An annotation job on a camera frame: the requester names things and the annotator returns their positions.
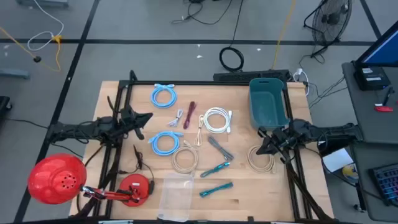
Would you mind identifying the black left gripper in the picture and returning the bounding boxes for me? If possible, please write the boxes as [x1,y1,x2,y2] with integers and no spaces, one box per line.
[118,105,154,141]

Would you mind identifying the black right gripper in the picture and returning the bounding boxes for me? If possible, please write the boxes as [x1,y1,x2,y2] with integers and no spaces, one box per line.
[255,119,308,156]

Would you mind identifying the light blue cable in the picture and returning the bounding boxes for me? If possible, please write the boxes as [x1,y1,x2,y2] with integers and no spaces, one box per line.
[150,83,178,110]
[147,130,185,157]

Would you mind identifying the grey braided cable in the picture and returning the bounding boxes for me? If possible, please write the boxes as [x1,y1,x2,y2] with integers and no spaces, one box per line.
[207,135,234,161]

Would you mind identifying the maroon braided cable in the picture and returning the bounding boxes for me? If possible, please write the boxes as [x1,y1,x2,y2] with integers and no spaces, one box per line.
[182,101,197,130]

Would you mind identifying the teal braided cable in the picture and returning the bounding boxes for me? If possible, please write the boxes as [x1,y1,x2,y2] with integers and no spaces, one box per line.
[200,161,231,179]
[198,182,234,198]

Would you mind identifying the thin beige cable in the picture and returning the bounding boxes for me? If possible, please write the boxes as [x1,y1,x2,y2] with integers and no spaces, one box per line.
[194,114,205,147]

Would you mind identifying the clear plastic container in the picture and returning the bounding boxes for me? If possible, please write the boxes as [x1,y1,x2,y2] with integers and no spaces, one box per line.
[157,172,195,222]

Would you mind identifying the teal plastic bin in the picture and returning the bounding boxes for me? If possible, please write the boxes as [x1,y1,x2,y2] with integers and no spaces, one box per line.
[248,77,290,131]

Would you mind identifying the black power strip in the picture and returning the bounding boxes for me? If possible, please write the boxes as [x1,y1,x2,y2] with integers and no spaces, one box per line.
[213,68,293,83]

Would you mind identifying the white paper sheet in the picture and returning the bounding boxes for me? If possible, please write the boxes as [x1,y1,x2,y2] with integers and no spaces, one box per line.
[322,147,354,174]

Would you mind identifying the round yellow blue object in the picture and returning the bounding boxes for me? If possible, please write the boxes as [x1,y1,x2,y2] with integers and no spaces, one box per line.
[341,163,360,184]

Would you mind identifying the red desk lamp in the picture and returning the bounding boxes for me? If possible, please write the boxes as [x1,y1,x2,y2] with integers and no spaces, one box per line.
[27,152,153,208]

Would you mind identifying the grey desk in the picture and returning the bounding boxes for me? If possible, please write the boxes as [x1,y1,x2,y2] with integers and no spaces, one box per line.
[341,60,398,223]

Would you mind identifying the black mini computer box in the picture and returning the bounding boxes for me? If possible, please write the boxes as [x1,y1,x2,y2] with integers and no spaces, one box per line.
[353,63,392,91]

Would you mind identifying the black keyboard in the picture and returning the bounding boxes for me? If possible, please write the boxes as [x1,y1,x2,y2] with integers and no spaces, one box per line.
[368,163,398,208]

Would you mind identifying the black pen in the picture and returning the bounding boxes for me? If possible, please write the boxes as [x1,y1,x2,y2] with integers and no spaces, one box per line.
[382,86,395,106]

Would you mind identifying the grey metal foot bar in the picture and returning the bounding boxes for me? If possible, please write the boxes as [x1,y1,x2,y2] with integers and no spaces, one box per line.
[0,68,31,80]
[15,0,70,7]

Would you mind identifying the black floor fan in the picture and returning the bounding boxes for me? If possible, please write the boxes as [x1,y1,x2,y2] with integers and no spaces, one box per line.
[303,0,354,59]

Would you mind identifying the computer monitor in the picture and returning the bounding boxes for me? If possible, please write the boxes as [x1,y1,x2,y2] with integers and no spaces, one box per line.
[354,20,398,68]

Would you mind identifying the black lamp cord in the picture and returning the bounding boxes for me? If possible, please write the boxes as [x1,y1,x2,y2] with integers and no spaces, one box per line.
[118,144,155,195]

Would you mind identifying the black metal table frame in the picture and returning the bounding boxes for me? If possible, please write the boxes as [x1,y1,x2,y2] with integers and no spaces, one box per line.
[70,70,336,223]

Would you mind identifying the white plug with cable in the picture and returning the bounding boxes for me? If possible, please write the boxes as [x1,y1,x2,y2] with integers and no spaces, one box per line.
[292,67,311,96]

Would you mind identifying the black cables beside desk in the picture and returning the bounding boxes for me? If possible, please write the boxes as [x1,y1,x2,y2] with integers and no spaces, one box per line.
[298,46,349,110]

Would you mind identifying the black coiled floor cable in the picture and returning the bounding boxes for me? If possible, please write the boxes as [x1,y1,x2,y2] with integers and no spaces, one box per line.
[218,45,245,73]

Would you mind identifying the orange hanging cable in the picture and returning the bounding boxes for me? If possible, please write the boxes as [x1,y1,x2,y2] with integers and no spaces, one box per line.
[271,0,297,71]

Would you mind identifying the yellow floor cable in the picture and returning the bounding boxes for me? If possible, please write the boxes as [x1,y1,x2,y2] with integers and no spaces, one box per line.
[0,26,63,73]

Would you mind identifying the black loose floor cables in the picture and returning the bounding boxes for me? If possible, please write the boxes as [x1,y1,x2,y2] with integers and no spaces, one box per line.
[170,0,233,26]

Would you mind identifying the white floor cable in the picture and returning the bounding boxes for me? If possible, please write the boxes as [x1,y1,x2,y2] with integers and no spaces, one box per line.
[27,0,65,52]

